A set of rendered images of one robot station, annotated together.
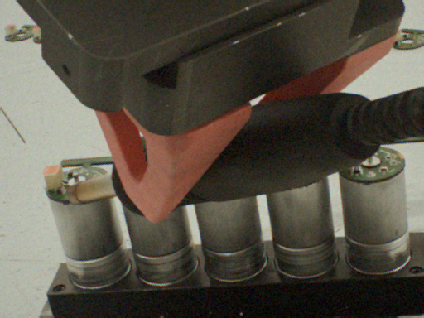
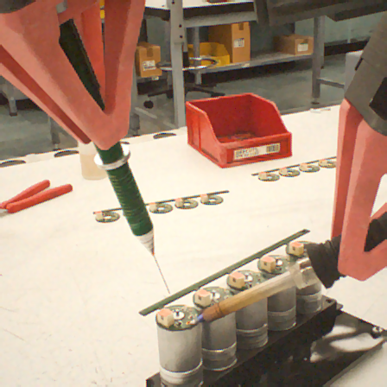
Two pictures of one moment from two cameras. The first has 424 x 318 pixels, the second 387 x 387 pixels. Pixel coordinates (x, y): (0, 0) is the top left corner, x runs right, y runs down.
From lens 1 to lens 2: 0.32 m
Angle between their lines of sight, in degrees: 47
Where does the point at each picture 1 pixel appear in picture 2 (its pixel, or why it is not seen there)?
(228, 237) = (263, 315)
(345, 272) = (304, 316)
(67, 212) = (190, 335)
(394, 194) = not seen: hidden behind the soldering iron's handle
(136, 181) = (367, 256)
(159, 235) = (232, 330)
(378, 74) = (120, 237)
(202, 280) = (247, 352)
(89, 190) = (244, 301)
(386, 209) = not seen: hidden behind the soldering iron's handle
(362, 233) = (313, 288)
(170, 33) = not seen: outside the picture
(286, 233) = (285, 301)
